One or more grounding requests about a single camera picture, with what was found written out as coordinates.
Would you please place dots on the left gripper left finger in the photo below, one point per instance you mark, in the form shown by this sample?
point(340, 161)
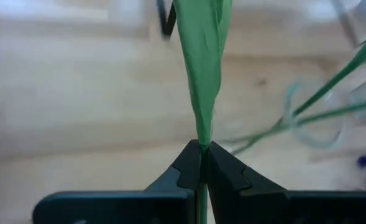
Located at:
point(170, 205)

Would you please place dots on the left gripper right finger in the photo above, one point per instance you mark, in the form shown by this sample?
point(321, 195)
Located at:
point(248, 205)

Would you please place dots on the tall clear glass vase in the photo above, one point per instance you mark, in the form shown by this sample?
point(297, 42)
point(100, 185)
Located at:
point(316, 130)

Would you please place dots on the wooden shelf black metal legs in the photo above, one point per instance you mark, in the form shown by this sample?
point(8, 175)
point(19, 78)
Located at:
point(167, 21)

